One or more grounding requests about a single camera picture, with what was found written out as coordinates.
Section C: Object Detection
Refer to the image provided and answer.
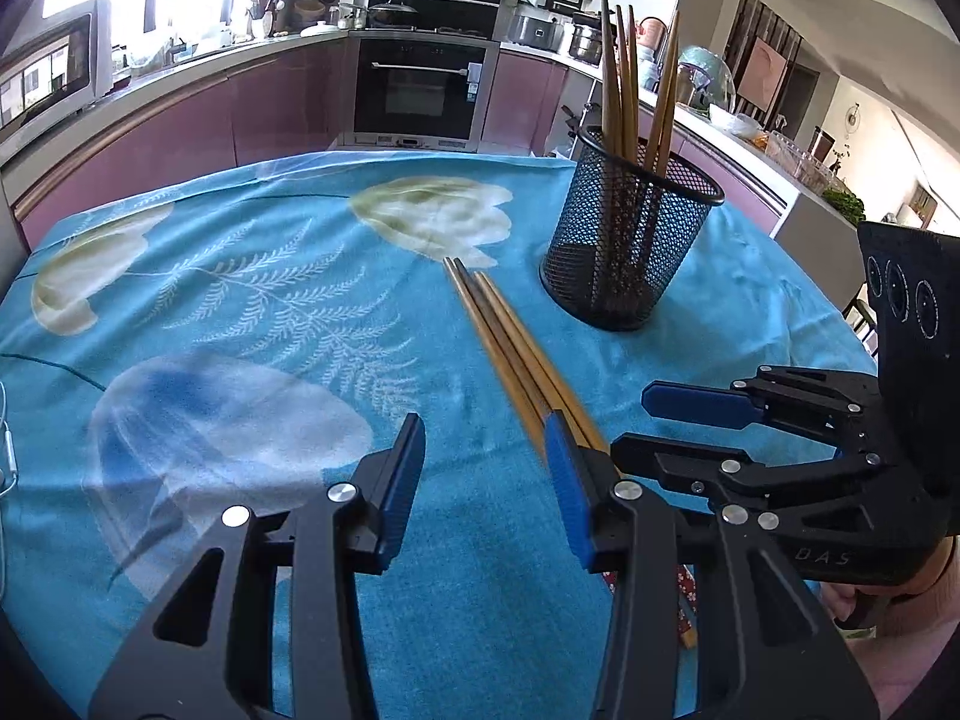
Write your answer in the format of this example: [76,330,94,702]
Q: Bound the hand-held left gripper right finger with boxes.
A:
[541,411,880,720]

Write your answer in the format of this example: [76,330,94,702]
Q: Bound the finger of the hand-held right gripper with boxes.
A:
[641,365,884,442]
[610,431,914,524]

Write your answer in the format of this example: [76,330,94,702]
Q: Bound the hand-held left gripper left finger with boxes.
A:
[88,412,427,720]

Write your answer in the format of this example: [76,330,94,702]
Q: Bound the brown wooden chopstick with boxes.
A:
[643,10,680,166]
[600,0,627,293]
[476,271,700,650]
[627,4,644,293]
[442,256,548,462]
[615,4,635,293]
[454,264,571,436]
[656,34,682,175]

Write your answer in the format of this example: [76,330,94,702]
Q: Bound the black mesh utensil holder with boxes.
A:
[540,125,726,332]

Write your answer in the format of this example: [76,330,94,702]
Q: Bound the person's right hand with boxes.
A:
[821,540,960,720]

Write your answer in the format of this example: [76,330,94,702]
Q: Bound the black metal railing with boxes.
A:
[844,296,878,357]

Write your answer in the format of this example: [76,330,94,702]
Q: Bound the green leafy vegetables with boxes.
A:
[821,191,866,226]

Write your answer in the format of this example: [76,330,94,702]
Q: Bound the blue floral tablecloth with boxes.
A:
[0,150,878,720]

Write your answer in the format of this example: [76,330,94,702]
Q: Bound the clear plastic container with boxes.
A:
[765,131,837,192]

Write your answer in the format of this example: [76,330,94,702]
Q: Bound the white bowl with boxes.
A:
[709,105,762,137]

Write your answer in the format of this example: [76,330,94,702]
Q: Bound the mint green kitchen appliance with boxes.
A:
[675,45,736,117]

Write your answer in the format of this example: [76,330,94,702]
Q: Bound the pink kitchen base cabinets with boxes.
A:
[480,45,863,241]
[0,37,357,256]

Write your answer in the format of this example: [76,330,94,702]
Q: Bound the steel stock pot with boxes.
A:
[568,22,605,67]

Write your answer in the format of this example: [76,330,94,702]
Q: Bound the black built-in oven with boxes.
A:
[341,37,500,155]

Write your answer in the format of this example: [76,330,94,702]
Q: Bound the silver rice cooker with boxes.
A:
[506,11,565,53]

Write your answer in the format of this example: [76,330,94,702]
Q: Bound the black range hood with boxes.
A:
[367,0,505,38]

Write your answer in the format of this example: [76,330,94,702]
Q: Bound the wok with glass lid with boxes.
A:
[366,0,419,27]

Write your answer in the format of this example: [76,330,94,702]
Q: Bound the white microwave oven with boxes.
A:
[0,0,113,143]

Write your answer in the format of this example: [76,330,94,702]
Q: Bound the framed wall picture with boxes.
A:
[739,36,790,117]

